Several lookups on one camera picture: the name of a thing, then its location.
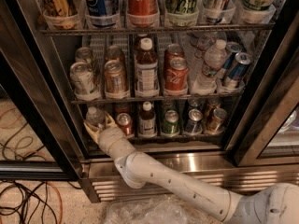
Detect orange can middle shelf rear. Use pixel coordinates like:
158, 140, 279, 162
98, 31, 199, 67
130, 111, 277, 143
105, 46, 125, 63

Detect brown tea bottle bottom shelf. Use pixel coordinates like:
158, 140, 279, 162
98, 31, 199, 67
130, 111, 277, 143
139, 102, 156, 137

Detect orange can shelf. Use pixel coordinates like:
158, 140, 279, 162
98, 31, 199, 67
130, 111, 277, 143
104, 60, 126, 93
105, 46, 125, 63

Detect stainless fridge bottom grille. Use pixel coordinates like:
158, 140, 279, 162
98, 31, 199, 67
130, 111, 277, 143
79, 153, 299, 203

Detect silver can shelf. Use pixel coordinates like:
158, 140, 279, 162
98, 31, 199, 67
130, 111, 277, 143
70, 62, 97, 95
75, 47, 94, 66

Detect clear water bottle bottom shelf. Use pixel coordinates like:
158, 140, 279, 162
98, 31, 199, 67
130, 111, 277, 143
86, 106, 106, 128

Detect clear plastic bag on floor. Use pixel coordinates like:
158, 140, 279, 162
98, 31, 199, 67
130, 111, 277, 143
103, 195, 221, 224

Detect left glass fridge door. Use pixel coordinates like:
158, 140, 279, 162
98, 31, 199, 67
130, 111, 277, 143
0, 0, 83, 180

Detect red coca-cola can front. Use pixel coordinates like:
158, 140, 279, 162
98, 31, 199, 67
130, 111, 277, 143
165, 57, 188, 91

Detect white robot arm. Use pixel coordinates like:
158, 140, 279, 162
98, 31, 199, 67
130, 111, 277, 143
84, 119, 299, 224

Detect glass fridge door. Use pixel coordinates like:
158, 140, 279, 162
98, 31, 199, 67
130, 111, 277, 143
0, 0, 83, 180
230, 12, 299, 167

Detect bottom wire shelf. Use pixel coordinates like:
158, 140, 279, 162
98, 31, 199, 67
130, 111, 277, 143
88, 132, 226, 144

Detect middle wire shelf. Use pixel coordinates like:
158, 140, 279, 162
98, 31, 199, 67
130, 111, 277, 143
71, 91, 243, 105

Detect orange can middle shelf front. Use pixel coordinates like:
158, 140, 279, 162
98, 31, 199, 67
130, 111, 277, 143
104, 60, 126, 93

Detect green soda can bottom shelf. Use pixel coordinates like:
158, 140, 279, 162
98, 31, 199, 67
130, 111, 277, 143
162, 110, 179, 135

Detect black cables on floor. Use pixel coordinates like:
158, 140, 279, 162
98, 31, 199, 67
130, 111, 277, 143
0, 121, 82, 224

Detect red coca-cola can top shelf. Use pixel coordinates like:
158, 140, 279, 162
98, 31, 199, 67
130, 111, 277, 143
126, 0, 159, 17

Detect red coca-cola can rear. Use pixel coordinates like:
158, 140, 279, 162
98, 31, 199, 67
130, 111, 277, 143
164, 44, 184, 63

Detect blue energy can front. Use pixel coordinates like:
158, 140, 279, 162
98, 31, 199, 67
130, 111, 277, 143
223, 52, 253, 89

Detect blue energy can rear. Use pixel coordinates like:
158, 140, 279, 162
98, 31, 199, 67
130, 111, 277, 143
217, 41, 243, 79

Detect clear water bottle middle shelf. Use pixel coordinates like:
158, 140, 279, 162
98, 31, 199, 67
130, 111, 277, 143
197, 39, 227, 88

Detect silver can middle shelf rear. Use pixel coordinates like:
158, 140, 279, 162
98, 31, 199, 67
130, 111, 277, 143
75, 47, 94, 66

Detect silver can middle shelf front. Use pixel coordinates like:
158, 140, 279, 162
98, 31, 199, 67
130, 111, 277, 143
70, 62, 97, 95

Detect top wire shelf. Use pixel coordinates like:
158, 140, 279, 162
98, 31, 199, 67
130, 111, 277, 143
39, 22, 275, 36

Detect wire shelf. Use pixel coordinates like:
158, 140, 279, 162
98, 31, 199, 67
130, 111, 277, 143
39, 22, 275, 36
71, 91, 243, 105
88, 132, 226, 144

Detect clear water bottle shelf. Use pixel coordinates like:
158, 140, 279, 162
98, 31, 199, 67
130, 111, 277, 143
197, 39, 227, 88
86, 106, 106, 128

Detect blue soda can bottom shelf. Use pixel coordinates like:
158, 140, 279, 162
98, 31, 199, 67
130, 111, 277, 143
184, 109, 203, 134

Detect yellow can top shelf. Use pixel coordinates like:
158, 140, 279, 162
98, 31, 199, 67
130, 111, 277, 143
43, 0, 78, 18

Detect blue pepsi can top shelf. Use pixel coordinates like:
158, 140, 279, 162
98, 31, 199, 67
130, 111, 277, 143
82, 0, 120, 19

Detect orange cable on floor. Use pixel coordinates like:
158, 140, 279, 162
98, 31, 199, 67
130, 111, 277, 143
0, 107, 64, 224

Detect gold soda can bottom shelf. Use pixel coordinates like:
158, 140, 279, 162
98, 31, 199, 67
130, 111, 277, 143
206, 108, 227, 134

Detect red soda can bottom shelf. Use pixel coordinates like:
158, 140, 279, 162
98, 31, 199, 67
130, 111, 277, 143
116, 113, 134, 136

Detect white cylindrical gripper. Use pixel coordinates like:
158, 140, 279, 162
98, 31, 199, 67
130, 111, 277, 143
83, 111, 135, 161

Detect brown tea bottle shelf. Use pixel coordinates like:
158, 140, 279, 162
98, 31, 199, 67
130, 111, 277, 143
139, 102, 156, 137
135, 38, 158, 92

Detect blue energy can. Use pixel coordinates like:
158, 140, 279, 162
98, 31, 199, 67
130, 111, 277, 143
223, 52, 253, 89
217, 41, 243, 79

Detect right glass fridge door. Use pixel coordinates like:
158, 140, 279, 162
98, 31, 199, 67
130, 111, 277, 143
230, 12, 299, 167

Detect brown tea bottle middle shelf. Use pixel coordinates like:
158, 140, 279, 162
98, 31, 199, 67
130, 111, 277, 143
135, 38, 158, 92

